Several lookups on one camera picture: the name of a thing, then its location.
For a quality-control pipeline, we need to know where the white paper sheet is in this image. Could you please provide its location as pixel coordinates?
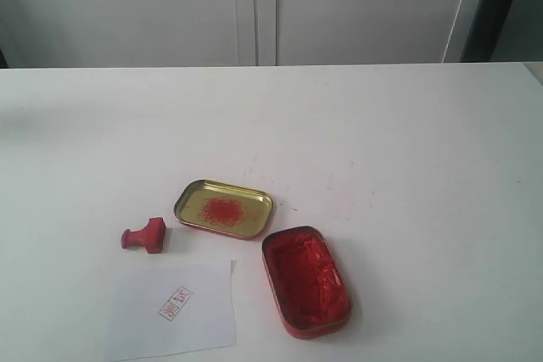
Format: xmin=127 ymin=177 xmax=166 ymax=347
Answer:
xmin=105 ymin=260 xmax=236 ymax=361

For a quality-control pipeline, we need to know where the red rubber stamp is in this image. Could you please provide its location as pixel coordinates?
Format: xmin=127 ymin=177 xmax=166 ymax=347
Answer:
xmin=120 ymin=217 xmax=166 ymax=254

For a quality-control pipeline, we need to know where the red ink pad tin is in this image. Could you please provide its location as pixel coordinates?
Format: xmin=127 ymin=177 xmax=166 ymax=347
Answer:
xmin=262 ymin=226 xmax=352 ymax=339

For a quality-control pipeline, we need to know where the white cabinet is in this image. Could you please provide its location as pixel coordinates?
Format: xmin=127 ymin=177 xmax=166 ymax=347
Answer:
xmin=1 ymin=0 xmax=481 ymax=68

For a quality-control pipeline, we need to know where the gold tin lid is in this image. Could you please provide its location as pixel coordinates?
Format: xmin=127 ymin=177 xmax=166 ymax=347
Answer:
xmin=174 ymin=180 xmax=274 ymax=240

